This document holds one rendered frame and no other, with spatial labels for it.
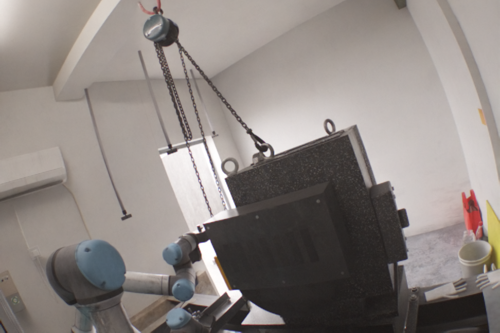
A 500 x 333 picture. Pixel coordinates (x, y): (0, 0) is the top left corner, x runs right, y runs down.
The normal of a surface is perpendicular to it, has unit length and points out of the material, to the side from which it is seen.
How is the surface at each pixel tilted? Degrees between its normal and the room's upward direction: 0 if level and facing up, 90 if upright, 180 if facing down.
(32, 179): 108
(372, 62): 90
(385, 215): 90
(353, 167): 90
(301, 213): 90
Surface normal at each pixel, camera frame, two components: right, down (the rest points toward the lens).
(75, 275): -0.17, -0.08
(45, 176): 0.84, 0.00
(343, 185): -0.43, 0.15
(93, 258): 0.87, -0.48
